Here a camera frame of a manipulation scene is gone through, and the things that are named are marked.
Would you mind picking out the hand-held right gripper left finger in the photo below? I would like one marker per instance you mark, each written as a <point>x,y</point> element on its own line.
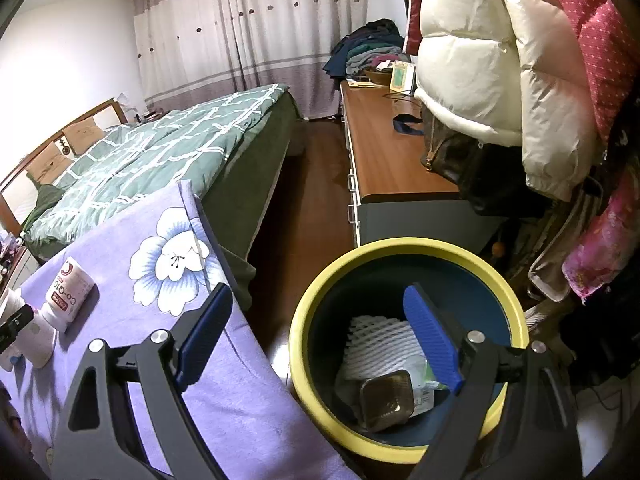
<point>205,325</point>

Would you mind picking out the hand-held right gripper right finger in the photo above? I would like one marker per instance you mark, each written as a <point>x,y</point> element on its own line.
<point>430,335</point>

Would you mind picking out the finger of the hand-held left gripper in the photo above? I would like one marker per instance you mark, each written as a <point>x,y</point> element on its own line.
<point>15,325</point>

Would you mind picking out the green and white cup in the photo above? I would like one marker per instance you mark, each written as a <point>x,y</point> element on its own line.
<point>37,345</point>

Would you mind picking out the clear plastic wrapper green print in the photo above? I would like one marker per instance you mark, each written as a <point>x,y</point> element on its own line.
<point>425,390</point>

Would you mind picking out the white foam net sheet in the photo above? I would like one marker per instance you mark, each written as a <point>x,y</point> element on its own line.
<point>375,345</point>

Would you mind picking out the yellow rimmed blue bin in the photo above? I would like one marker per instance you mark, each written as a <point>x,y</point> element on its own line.
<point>370,285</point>

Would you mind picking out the brown plastic tray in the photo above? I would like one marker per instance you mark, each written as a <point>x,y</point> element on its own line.
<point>385,400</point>

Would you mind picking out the white nightstand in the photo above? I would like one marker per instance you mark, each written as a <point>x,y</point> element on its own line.
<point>17,270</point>

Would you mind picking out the white bottle with red print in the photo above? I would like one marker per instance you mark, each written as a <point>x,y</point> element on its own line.
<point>67,295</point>

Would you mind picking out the purple floral blanket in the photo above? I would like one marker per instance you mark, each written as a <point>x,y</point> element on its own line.
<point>250,400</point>

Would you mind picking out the beige hanging garment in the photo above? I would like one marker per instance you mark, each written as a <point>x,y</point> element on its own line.
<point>555,260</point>

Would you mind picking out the brown patterned handbag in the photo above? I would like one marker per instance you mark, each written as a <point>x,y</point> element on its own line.
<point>450,155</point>

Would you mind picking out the bed with green checked quilt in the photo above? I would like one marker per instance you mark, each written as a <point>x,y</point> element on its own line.
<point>150,150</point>

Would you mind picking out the wooden desk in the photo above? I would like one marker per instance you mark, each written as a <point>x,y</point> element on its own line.
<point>385,150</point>

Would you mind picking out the pink floral garment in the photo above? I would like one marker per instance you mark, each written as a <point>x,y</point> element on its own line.
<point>605,240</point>

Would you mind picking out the wooden headboard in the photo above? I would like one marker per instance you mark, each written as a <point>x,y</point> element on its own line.
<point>85,132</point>

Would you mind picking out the green and white box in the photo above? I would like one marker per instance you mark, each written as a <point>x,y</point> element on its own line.
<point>401,76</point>

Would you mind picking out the woven basket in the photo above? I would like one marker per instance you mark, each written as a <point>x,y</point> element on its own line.
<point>378,76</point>

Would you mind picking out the white puffer jacket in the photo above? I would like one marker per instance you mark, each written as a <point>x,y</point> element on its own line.
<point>475,60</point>

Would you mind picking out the white and mauve curtain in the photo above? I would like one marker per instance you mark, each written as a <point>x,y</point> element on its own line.
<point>225,35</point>

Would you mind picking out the pile of folded clothes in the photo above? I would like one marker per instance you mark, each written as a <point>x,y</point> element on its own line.
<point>370,45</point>

